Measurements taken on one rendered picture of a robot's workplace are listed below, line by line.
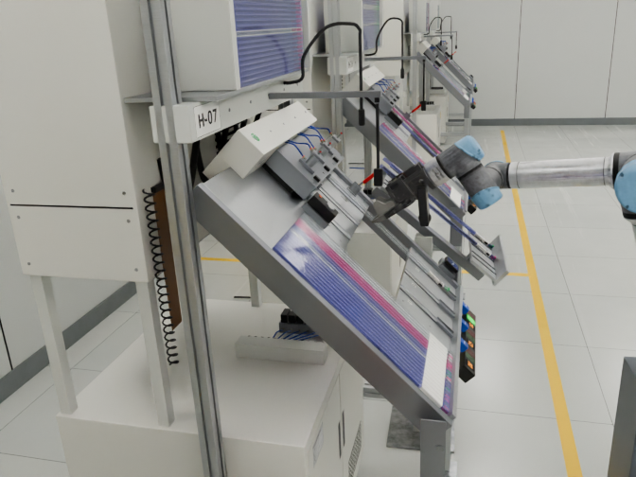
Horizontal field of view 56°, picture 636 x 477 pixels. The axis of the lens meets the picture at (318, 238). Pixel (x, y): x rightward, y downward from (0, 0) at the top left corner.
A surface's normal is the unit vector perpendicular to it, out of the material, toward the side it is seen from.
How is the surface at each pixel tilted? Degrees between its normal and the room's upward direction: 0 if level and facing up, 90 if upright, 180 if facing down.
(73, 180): 90
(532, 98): 90
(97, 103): 90
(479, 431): 0
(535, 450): 0
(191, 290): 90
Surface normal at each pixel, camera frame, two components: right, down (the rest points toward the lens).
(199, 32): -0.24, 0.33
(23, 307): 0.97, 0.04
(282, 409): -0.04, -0.94
